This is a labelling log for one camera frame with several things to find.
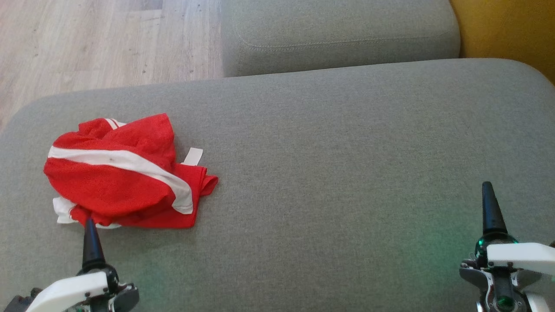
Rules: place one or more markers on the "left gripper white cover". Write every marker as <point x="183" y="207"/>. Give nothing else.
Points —
<point x="73" y="290"/>

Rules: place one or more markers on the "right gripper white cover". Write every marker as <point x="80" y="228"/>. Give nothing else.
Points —
<point x="520" y="258"/>

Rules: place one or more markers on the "red Bulls shorts white trim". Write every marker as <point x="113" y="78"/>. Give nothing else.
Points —
<point x="108" y="186"/>

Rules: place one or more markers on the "white tape strip marker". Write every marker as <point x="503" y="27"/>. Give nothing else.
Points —
<point x="193" y="156"/>

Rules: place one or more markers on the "yellow upholstered backrest panel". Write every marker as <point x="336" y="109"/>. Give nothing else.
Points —
<point x="507" y="30"/>

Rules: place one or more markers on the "grey fabric sofa seat cushion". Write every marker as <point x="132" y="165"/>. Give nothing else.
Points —
<point x="338" y="30"/>

